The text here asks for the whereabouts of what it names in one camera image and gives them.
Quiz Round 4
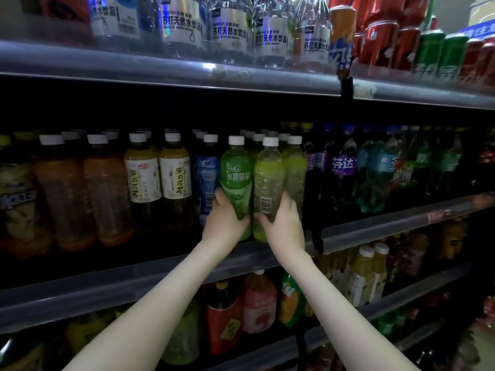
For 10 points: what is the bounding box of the person's left hand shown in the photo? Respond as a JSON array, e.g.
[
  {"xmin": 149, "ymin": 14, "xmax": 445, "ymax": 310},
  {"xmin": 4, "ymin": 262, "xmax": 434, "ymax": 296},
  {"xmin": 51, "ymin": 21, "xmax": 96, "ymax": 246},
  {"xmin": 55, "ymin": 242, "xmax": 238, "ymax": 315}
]
[{"xmin": 200, "ymin": 188, "xmax": 252, "ymax": 260}]

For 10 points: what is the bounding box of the person's right hand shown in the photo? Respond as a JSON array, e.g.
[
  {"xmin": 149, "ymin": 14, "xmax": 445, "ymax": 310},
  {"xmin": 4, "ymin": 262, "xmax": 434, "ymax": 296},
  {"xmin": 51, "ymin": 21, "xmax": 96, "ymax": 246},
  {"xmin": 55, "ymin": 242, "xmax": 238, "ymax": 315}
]
[{"xmin": 254, "ymin": 189, "xmax": 307, "ymax": 269}]

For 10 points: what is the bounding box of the green tea bottle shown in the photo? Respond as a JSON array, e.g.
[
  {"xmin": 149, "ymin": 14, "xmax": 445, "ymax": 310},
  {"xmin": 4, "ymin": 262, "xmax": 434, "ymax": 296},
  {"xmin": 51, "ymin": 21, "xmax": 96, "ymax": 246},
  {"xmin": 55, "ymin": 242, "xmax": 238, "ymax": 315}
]
[{"xmin": 253, "ymin": 136, "xmax": 287, "ymax": 243}]

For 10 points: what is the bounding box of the dark grey store shelving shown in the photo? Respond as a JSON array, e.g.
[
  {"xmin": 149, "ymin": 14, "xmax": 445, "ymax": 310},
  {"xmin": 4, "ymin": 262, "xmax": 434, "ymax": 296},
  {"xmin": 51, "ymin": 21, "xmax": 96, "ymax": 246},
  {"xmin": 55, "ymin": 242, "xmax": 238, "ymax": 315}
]
[{"xmin": 0, "ymin": 0, "xmax": 495, "ymax": 371}]

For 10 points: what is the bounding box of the person's left forearm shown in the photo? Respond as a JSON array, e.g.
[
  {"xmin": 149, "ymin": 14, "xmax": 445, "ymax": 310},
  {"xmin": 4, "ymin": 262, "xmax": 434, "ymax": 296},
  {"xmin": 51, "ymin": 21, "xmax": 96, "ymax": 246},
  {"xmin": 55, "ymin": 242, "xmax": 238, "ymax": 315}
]
[{"xmin": 65, "ymin": 239, "xmax": 237, "ymax": 371}]

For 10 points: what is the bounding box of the person's right forearm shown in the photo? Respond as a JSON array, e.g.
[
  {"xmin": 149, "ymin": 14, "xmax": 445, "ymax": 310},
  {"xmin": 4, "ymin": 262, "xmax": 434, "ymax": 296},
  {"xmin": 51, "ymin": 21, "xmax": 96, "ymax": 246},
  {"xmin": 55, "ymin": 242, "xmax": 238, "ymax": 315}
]
[{"xmin": 278, "ymin": 251, "xmax": 422, "ymax": 371}]

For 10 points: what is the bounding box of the red price tag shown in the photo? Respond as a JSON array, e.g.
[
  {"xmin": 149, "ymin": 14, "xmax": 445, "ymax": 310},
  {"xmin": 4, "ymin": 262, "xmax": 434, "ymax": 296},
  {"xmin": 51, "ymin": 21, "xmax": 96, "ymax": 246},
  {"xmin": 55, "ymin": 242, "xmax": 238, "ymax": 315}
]
[{"xmin": 425, "ymin": 208, "xmax": 453, "ymax": 223}]

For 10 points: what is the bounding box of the blue sign board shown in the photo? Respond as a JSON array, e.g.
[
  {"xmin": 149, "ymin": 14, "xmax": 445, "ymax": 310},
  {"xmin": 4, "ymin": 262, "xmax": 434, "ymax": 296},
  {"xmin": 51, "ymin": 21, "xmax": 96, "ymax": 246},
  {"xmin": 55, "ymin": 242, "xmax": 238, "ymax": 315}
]
[{"xmin": 460, "ymin": 21, "xmax": 495, "ymax": 42}]

